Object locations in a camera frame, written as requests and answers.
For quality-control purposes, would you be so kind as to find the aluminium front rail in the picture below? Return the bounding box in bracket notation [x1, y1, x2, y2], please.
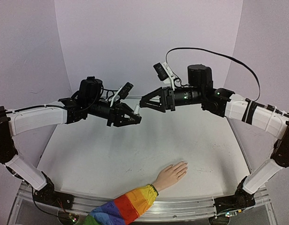
[8, 185, 277, 225]

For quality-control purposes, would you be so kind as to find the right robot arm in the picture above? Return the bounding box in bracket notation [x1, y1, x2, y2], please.
[140, 63, 289, 217]

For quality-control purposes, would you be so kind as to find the rainbow sleeve forearm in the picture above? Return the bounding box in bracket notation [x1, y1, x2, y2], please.
[83, 184, 159, 225]

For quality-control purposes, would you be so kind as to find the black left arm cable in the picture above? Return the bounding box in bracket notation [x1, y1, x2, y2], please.
[0, 105, 68, 118]

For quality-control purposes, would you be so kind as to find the mannequin hand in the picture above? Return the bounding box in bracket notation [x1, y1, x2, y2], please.
[152, 161, 188, 192]

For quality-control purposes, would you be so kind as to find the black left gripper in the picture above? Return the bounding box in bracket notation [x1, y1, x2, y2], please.
[88, 98, 143, 127]

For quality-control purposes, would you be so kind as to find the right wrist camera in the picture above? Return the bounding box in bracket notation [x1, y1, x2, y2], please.
[153, 62, 178, 90]

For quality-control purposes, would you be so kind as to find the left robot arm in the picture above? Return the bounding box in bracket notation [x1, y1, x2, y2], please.
[0, 76, 141, 205]

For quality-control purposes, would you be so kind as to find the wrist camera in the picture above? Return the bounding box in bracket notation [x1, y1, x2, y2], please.
[153, 62, 178, 90]
[110, 82, 134, 107]

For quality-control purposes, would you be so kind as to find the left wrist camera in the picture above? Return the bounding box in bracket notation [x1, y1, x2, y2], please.
[110, 82, 134, 107]

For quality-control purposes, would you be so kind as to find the aluminium back table rail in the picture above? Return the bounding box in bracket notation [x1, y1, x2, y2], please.
[125, 96, 149, 101]

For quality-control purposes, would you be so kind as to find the black right camera cable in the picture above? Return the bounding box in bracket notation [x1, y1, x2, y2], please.
[165, 47, 262, 102]

